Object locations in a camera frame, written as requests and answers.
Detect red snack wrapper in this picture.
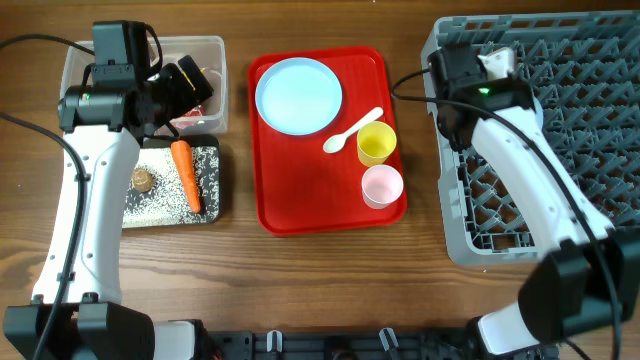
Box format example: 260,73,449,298
171,105,203,129

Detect orange carrot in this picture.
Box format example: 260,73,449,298
170,140,201,213

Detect brown food lump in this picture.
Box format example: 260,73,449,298
131,168,155,193

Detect light blue plate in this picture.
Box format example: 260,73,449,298
254,57,343,136

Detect white plastic spoon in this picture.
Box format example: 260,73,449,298
322,107,384,154

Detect yellow plastic cup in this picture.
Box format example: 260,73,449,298
356,121,397,167

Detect pink plastic cup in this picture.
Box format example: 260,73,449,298
361,164,404,209

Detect blue bowl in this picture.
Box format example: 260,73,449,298
533,97,544,129

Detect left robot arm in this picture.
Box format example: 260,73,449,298
3,57,214,359

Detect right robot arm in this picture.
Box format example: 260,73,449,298
437,77,639,358

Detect black waste tray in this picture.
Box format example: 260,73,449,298
119,133,222,229

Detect grey dishwasher rack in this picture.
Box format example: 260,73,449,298
421,11,639,266

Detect clear plastic bin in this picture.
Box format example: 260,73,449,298
59,35,230,136

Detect red plastic tray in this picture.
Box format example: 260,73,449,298
248,46,407,236

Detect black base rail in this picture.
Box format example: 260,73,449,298
149,324,559,360

